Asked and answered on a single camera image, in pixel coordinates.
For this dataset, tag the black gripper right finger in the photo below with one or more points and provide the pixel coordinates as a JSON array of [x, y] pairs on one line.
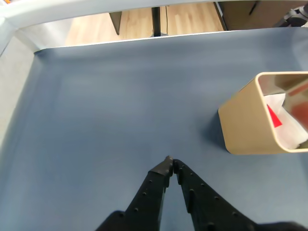
[[211, 211]]

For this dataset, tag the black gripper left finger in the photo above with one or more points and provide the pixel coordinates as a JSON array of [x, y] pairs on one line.
[[146, 199]]

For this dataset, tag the red cube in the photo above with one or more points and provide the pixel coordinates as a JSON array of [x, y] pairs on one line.
[[274, 119]]

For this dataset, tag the beige square box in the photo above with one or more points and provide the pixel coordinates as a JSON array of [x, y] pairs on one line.
[[245, 127]]

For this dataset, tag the blue-grey table mat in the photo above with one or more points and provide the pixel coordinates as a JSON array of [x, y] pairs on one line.
[[108, 108]]

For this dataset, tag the white tissue paper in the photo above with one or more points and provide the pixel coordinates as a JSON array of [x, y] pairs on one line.
[[291, 134]]

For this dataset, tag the black pole stand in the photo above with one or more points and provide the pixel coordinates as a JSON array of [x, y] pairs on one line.
[[156, 21]]

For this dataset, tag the dark wooden panel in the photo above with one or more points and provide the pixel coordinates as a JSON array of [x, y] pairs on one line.
[[116, 21]]

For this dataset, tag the dark brown cabinet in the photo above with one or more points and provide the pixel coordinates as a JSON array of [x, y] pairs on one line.
[[240, 16]]

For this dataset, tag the silver metal frame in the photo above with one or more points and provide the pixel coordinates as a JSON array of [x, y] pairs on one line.
[[24, 14]]

